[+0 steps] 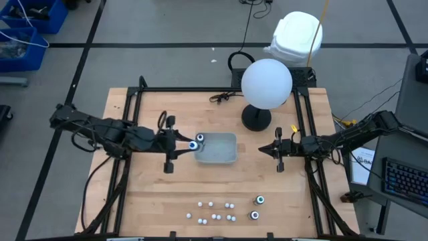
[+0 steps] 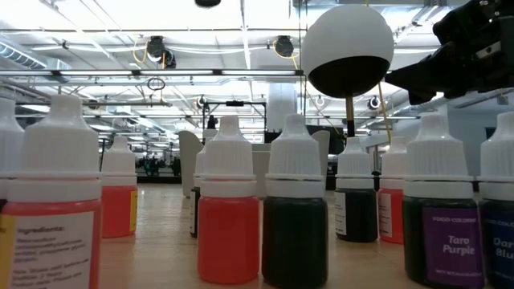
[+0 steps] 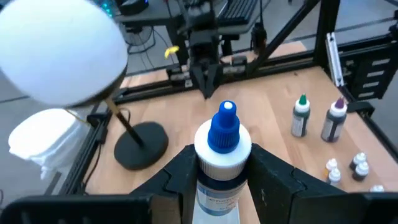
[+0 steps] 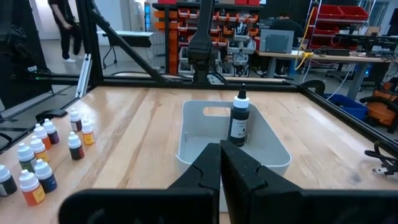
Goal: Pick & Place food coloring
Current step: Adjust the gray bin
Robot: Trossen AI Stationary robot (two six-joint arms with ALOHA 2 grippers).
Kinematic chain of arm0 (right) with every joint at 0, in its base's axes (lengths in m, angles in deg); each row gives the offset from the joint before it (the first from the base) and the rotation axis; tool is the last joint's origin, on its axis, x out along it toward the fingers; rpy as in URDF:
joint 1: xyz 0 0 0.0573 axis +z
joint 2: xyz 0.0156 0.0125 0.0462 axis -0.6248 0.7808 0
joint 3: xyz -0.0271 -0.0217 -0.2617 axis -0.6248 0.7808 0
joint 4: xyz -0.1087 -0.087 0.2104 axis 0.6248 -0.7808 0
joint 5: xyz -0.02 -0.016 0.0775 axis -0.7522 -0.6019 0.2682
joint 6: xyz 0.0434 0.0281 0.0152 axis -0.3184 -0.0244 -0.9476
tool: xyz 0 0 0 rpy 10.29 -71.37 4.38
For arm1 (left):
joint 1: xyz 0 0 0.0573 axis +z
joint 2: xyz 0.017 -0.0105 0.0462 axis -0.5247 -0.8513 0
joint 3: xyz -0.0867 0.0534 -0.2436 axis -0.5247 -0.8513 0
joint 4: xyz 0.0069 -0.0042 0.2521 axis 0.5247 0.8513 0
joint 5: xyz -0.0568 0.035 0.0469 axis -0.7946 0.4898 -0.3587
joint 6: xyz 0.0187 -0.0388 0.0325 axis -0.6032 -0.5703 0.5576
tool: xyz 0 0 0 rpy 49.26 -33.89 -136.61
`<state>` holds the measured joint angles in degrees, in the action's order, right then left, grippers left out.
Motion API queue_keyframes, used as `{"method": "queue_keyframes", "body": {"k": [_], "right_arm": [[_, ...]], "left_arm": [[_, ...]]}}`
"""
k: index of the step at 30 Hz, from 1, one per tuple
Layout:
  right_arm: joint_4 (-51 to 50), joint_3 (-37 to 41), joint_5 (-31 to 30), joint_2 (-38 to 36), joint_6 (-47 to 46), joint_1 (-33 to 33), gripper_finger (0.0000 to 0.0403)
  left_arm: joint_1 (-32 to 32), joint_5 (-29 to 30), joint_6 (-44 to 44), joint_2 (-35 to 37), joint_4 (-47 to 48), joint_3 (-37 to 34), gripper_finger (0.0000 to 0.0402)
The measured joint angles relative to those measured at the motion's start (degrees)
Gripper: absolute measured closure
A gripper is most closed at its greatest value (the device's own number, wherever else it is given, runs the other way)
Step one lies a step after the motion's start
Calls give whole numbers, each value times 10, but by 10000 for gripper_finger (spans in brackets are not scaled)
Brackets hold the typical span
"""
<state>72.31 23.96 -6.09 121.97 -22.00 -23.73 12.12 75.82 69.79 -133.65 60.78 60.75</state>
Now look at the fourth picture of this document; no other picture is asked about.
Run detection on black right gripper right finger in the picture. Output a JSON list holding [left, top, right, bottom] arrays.
[[220, 140, 398, 224]]

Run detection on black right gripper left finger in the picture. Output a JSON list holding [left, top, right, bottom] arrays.
[[58, 142, 221, 224]]

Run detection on grey plastic bin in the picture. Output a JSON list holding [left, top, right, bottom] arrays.
[[175, 100, 292, 189]]

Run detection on large black cap coloring bottle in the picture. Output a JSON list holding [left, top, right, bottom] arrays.
[[227, 83, 251, 147]]

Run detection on small orange dropper bottle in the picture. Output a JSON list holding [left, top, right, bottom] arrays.
[[29, 135, 50, 163], [81, 119, 96, 146], [33, 123, 52, 151], [19, 169, 46, 207]]

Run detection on small black dropper bottle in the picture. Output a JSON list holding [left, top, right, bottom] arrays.
[[67, 131, 85, 161], [34, 159, 58, 194]]

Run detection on small maroon dropper bottle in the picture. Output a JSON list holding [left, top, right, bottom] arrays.
[[68, 108, 83, 133]]

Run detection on small dark purple dropper bottle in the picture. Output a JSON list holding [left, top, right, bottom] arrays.
[[42, 118, 60, 145]]

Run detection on small dark green dropper bottle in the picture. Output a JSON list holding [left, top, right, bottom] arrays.
[[17, 142, 37, 174]]

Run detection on blue plastic bin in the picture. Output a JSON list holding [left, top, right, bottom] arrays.
[[323, 93, 369, 121]]

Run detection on orange black vacuum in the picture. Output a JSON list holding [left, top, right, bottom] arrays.
[[359, 80, 398, 134]]

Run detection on silver aluminium extrusion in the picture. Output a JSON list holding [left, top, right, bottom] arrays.
[[75, 53, 93, 99]]

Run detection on wooden workbench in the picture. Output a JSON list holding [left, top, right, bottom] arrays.
[[254, 49, 391, 100]]

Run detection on shelf rack orange bins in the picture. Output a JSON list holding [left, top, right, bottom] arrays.
[[152, 0, 262, 77]]

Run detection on white table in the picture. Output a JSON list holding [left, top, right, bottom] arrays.
[[96, 30, 155, 48]]

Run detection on person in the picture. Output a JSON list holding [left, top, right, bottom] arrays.
[[270, 12, 305, 75], [47, 0, 85, 63]]

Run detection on shelf rack red bins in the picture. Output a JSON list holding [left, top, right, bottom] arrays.
[[310, 4, 369, 50]]

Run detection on large black panel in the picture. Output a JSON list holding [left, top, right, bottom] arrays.
[[0, 0, 53, 110]]

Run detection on black cable bundle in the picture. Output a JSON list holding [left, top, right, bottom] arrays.
[[364, 140, 398, 177]]

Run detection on black aluminium table frame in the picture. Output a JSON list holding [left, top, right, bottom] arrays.
[[0, 0, 398, 156]]

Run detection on yellow hanging cable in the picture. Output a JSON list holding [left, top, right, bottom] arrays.
[[294, 6, 317, 72]]

